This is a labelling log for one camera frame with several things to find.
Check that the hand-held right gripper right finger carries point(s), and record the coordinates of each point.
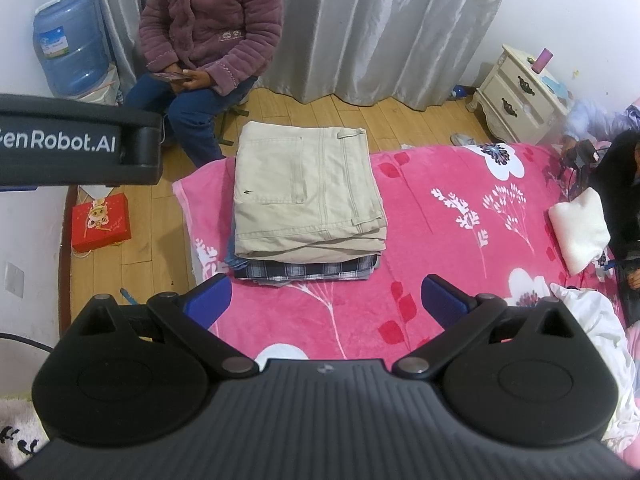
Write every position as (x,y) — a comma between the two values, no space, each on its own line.
(445,302)

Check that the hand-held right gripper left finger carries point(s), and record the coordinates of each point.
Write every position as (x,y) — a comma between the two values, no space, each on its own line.
(207,302)

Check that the beige pants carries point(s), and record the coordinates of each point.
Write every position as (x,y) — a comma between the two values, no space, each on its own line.
(310,185)

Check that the blue jeans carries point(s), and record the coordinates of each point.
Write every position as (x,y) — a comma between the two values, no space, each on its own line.
(231,255)

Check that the blue pen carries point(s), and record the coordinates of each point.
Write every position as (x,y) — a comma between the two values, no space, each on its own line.
(128,296)

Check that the blue water bottle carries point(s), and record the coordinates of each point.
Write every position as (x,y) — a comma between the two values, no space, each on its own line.
(70,45)

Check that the pink floral blanket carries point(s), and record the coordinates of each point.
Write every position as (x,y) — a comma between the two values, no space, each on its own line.
(425,210)

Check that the black white plaid shirt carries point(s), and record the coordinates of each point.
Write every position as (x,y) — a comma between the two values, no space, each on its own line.
(300,271)

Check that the red box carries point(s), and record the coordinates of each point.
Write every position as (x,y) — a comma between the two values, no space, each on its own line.
(100,222)

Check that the smartphone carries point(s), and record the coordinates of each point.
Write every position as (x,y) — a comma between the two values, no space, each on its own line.
(172,76)

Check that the cream sweater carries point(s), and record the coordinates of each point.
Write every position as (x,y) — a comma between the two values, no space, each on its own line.
(580,230)

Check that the green stool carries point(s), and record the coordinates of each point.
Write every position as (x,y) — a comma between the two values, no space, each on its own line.
(235,110)

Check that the grey shoe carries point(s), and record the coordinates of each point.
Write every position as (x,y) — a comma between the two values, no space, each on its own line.
(465,139)

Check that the cream nightstand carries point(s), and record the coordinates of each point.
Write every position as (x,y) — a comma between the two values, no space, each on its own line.
(520,100)

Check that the white shaggy rug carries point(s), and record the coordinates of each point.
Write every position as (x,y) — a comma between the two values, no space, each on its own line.
(15,420)

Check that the light blue paper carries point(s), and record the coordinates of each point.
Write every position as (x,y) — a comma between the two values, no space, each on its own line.
(555,87)

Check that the pink cup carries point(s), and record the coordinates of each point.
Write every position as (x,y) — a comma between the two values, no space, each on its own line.
(542,60)

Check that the grey curtain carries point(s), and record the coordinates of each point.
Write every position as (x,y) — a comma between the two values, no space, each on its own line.
(375,25)

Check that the white wall socket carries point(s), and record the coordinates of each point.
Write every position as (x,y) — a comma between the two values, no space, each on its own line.
(13,279)

